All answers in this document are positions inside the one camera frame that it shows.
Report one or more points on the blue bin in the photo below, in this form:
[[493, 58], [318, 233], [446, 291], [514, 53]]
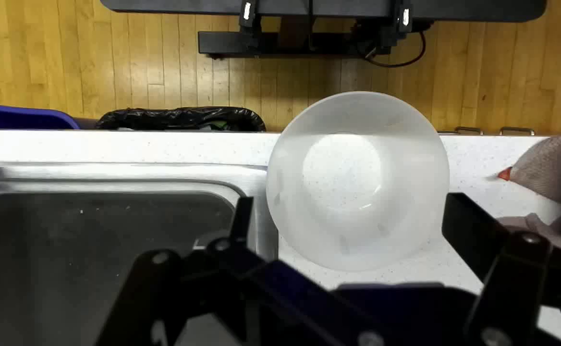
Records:
[[18, 118]]

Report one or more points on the brown towel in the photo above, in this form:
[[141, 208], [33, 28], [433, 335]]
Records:
[[556, 174]]

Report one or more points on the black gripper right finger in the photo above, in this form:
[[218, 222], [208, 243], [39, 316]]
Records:
[[517, 270]]

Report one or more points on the white translucent bowl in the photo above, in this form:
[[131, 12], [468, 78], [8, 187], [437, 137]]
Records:
[[358, 193]]

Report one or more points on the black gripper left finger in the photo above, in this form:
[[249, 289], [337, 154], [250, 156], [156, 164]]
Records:
[[273, 289]]

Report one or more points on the stainless steel double sink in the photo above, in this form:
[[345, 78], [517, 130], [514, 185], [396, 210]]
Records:
[[70, 256]]

